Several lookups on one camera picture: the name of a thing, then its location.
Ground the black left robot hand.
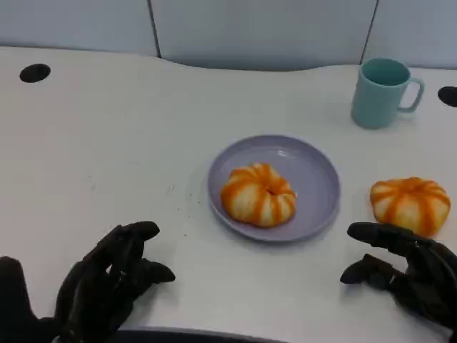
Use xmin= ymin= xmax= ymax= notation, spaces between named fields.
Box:
xmin=53 ymin=220 xmax=176 ymax=343

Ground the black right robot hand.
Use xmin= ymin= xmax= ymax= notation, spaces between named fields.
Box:
xmin=338 ymin=221 xmax=457 ymax=340

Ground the orange and white bread roll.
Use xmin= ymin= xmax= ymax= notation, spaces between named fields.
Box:
xmin=219 ymin=162 xmax=298 ymax=229
xmin=369 ymin=177 xmax=451 ymax=238

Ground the dark robot torso edge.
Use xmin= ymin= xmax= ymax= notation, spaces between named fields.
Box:
xmin=114 ymin=328 xmax=279 ymax=343

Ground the lilac plate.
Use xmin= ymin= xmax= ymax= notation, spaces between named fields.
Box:
xmin=207 ymin=134 xmax=341 ymax=243

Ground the pale green mug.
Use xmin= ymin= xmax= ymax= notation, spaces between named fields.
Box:
xmin=351 ymin=58 xmax=426 ymax=130

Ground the grey-blue desk partition panel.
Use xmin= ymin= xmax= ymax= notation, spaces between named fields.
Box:
xmin=362 ymin=0 xmax=457 ymax=69
xmin=0 ymin=0 xmax=160 ymax=58
xmin=148 ymin=0 xmax=378 ymax=71

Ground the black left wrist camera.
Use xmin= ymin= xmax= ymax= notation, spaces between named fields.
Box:
xmin=0 ymin=256 xmax=58 ymax=343

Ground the black table cable hole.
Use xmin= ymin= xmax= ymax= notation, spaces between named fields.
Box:
xmin=19 ymin=64 xmax=51 ymax=84
xmin=437 ymin=86 xmax=457 ymax=107

